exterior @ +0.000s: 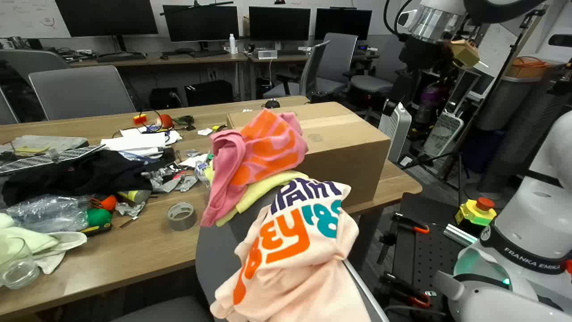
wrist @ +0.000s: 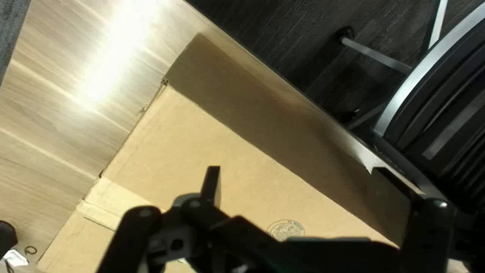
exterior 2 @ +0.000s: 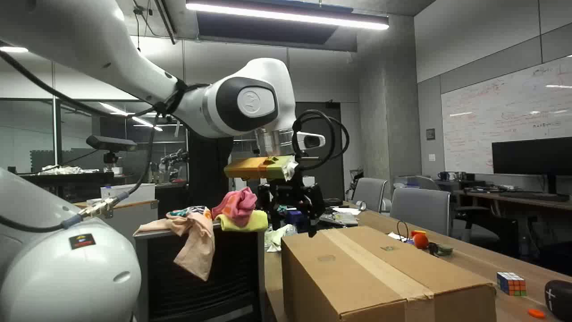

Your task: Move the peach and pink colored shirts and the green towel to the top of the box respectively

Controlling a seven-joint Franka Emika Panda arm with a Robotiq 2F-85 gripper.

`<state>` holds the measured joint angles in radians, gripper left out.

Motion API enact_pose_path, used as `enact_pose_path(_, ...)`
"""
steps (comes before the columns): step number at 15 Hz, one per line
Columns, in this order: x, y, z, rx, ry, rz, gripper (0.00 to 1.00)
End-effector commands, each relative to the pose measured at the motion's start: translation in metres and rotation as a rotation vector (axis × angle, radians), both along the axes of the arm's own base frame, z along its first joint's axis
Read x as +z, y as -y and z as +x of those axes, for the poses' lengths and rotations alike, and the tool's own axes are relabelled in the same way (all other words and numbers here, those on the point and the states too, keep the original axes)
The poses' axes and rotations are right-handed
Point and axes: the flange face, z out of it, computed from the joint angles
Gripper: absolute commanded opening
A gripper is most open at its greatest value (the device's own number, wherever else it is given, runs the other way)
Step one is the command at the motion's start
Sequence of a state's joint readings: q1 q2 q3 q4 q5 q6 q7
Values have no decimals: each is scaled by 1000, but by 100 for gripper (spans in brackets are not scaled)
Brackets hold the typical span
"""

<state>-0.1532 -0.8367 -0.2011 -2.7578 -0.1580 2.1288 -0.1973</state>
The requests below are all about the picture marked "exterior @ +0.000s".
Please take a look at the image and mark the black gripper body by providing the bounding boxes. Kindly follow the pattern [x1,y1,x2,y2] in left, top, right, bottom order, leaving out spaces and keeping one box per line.
[397,37,454,78]

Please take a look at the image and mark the pink shirt with orange print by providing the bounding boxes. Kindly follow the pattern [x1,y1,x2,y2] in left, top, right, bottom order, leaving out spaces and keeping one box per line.
[201,107,310,228]

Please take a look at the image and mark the yellow-green towel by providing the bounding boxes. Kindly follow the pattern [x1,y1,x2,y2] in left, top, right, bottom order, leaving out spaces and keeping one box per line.
[204,167,311,228]

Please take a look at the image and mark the peach shirt with colourful print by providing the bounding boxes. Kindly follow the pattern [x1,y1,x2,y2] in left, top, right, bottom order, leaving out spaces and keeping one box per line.
[210,176,374,322]

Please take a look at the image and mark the large cardboard box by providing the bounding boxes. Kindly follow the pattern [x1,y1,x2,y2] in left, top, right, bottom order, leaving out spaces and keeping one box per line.
[229,99,394,203]

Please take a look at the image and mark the grey office chair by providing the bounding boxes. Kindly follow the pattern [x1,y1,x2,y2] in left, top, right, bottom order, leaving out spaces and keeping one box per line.
[27,62,138,121]
[347,33,408,96]
[113,189,392,322]
[0,48,68,78]
[301,31,360,99]

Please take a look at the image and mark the white air purifier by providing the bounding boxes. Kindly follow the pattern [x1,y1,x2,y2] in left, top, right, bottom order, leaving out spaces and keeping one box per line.
[378,99,415,164]

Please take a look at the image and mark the white floor appliance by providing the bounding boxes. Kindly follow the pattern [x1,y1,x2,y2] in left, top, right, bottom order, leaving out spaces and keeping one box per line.
[422,108,465,158]

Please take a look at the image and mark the black computer monitor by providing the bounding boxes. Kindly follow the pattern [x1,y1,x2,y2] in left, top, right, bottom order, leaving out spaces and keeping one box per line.
[313,5,374,42]
[247,5,313,42]
[54,0,159,37]
[161,3,240,42]

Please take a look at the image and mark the grey bin with orange lid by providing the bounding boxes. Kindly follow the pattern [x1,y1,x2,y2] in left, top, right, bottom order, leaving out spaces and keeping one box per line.
[476,55,551,132]

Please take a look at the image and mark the yellow red emergency stop button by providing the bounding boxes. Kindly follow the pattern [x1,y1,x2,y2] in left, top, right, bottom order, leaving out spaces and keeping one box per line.
[454,194,499,228]

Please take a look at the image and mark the crumpled foil wrappers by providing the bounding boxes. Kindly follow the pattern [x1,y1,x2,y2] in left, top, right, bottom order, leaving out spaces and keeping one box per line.
[149,166,202,194]

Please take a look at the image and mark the white paper sheets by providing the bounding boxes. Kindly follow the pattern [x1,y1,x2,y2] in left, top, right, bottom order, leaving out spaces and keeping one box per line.
[99,126,185,158]

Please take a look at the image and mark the black keyboard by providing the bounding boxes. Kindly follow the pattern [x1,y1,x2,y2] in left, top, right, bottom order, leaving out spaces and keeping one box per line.
[95,49,149,62]

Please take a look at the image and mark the small orange toy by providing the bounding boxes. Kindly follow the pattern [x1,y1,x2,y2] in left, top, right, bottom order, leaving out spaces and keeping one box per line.
[97,192,120,212]

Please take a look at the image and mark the green ball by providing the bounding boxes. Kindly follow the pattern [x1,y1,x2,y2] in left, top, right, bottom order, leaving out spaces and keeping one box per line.
[86,205,115,232]

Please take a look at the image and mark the black cloth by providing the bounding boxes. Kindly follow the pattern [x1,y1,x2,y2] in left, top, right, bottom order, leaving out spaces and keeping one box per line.
[0,148,177,207]

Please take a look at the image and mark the folded grey cloth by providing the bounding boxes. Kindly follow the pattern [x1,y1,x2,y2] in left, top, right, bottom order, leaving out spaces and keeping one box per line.
[11,133,90,157]

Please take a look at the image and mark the whiteboard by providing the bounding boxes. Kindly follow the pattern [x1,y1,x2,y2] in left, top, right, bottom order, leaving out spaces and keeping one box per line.
[0,0,72,39]

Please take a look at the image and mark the striped grey cloth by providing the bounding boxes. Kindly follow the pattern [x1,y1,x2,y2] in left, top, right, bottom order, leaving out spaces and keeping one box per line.
[0,144,104,175]

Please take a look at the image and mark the clear plastic bag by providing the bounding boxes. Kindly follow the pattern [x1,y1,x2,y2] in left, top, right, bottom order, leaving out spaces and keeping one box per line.
[6,192,92,234]

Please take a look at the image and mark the pale green cloth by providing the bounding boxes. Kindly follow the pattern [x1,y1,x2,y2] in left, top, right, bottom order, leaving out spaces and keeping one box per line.
[0,210,88,275]

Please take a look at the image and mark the clear plastic cup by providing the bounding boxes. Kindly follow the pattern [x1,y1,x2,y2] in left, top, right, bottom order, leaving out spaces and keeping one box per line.
[0,235,43,291]

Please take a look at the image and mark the orange handled screwdriver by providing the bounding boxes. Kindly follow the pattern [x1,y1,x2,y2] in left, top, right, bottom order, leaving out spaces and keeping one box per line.
[390,210,433,235]

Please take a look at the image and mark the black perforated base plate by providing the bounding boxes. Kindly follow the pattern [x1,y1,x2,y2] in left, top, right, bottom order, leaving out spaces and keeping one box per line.
[381,192,479,322]

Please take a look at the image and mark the grey duct tape roll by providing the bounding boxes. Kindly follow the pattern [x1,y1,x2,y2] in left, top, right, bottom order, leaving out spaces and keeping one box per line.
[167,200,199,232]

